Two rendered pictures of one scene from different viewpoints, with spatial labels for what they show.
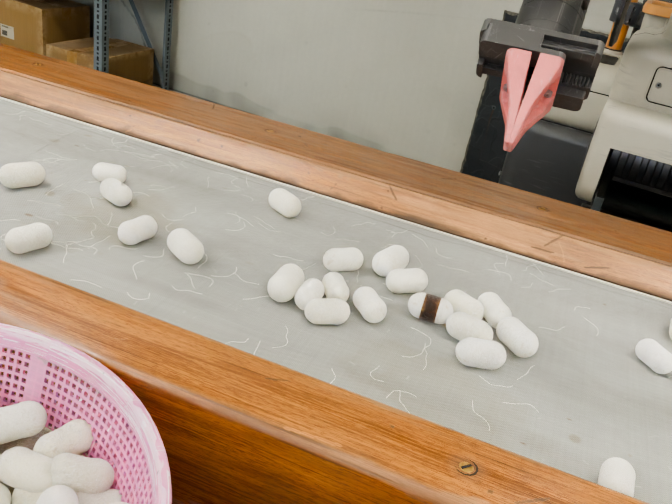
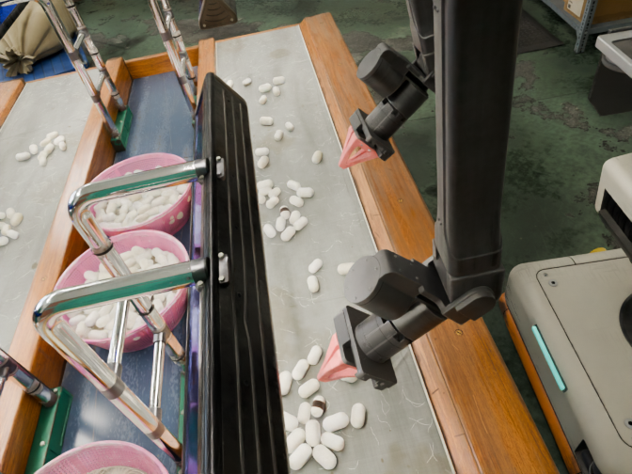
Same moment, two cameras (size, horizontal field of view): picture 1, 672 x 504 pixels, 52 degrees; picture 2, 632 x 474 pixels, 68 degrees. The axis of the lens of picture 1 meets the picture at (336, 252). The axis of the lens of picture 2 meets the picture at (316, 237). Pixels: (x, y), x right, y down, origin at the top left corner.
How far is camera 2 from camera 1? 94 cm
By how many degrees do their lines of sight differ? 60
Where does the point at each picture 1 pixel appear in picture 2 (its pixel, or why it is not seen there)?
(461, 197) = (374, 180)
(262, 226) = (302, 163)
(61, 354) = not seen: hidden behind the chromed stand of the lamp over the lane
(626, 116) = (614, 169)
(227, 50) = not seen: outside the picture
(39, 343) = not seen: hidden behind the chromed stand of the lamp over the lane
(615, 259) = (383, 234)
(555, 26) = (370, 120)
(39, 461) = (172, 198)
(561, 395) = (273, 254)
